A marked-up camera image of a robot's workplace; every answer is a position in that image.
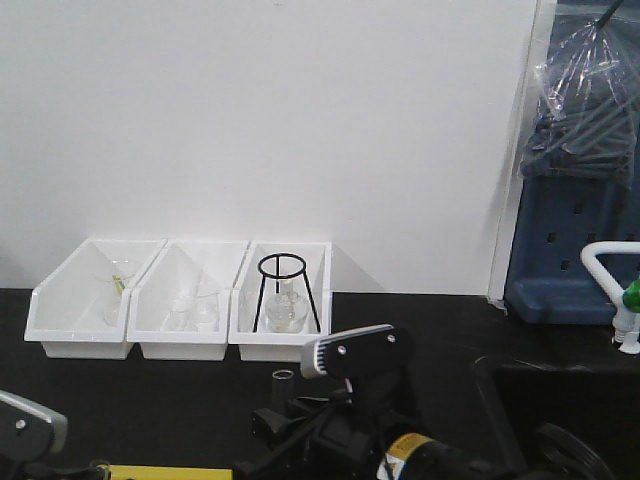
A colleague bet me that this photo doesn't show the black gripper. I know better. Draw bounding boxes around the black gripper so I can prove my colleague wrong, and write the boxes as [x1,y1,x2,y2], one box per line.
[249,385,400,479]

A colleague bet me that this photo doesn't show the large clear glass tube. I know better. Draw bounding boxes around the large clear glass tube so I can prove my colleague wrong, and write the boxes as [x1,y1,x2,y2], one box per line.
[271,369,295,411]

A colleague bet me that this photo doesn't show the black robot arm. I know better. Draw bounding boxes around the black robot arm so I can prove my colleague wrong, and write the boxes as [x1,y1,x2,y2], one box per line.
[232,381,616,479]

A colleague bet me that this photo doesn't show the yellow plastic tray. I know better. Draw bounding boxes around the yellow plastic tray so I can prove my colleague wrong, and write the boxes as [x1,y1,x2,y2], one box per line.
[108,465,233,480]

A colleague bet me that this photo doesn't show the clear glass flask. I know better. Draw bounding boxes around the clear glass flask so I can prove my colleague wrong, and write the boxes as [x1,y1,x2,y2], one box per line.
[265,279,310,333]

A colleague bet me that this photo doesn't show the right white storage bin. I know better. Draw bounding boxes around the right white storage bin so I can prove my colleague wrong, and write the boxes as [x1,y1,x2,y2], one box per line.
[228,240,332,362]

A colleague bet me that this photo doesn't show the white storage bin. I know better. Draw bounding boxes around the white storage bin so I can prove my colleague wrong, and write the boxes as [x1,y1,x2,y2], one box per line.
[127,240,249,361]
[24,238,167,360]
[228,240,332,362]

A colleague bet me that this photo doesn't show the black lab sink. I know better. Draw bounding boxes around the black lab sink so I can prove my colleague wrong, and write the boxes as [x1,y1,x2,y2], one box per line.
[471,356,639,479]

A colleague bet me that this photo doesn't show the clear glass beakers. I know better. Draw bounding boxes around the clear glass beakers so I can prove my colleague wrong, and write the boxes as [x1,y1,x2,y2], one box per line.
[163,280,220,333]

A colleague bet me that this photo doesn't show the middle white storage bin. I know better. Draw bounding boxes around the middle white storage bin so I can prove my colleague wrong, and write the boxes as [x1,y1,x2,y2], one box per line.
[127,240,249,361]

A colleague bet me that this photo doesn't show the blue pegboard drying rack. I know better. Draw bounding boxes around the blue pegboard drying rack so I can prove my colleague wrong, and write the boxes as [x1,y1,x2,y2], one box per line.
[504,1,639,325]

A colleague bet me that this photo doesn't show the glass funnel with green label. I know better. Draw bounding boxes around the glass funnel with green label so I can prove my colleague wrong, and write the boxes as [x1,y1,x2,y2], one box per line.
[95,257,138,326]

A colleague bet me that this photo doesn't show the left white storage bin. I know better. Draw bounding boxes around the left white storage bin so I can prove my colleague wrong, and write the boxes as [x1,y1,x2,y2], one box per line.
[24,238,167,360]

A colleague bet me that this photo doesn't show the white lab faucet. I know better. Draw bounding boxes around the white lab faucet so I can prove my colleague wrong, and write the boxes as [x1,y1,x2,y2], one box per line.
[580,241,639,355]

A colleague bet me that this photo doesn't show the plastic bag of pegs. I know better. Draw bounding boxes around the plastic bag of pegs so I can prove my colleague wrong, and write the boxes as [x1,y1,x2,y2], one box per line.
[520,1,639,188]

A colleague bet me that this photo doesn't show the black wire tripod stand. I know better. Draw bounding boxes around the black wire tripod stand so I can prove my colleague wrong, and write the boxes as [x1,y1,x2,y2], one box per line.
[252,252,322,333]

